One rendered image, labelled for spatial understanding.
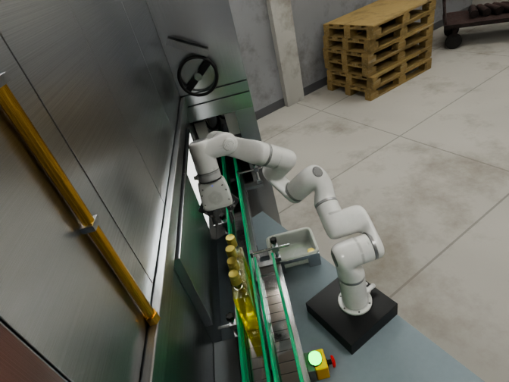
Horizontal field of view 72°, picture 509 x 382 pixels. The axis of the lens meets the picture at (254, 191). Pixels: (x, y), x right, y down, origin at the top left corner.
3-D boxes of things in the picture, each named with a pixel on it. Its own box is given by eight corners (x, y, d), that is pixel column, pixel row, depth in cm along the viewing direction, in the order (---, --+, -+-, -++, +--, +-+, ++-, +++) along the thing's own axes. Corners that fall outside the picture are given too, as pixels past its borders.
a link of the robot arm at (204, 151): (224, 128, 119) (236, 129, 111) (232, 157, 123) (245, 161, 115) (183, 142, 113) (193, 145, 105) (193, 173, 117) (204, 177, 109)
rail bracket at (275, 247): (253, 262, 152) (247, 242, 144) (291, 253, 151) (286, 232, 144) (254, 267, 149) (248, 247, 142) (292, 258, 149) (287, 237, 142)
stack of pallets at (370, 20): (382, 59, 553) (382, -3, 501) (433, 67, 489) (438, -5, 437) (324, 89, 509) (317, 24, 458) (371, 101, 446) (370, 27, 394)
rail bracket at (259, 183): (244, 195, 210) (234, 164, 197) (270, 187, 210) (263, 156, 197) (245, 199, 206) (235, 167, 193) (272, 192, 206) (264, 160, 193)
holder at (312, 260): (258, 252, 175) (254, 241, 170) (311, 239, 174) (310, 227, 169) (263, 279, 161) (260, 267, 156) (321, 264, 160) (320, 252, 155)
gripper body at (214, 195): (194, 183, 112) (204, 214, 116) (224, 175, 112) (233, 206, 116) (195, 176, 119) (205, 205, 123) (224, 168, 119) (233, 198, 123)
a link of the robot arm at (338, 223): (315, 214, 132) (355, 200, 132) (340, 273, 121) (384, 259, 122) (316, 203, 123) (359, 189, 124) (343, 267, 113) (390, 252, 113)
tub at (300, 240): (268, 248, 174) (264, 236, 169) (312, 238, 174) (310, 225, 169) (274, 275, 160) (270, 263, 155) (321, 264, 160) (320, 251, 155)
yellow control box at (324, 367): (305, 363, 126) (303, 352, 121) (326, 358, 126) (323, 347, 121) (310, 383, 120) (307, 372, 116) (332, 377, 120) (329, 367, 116)
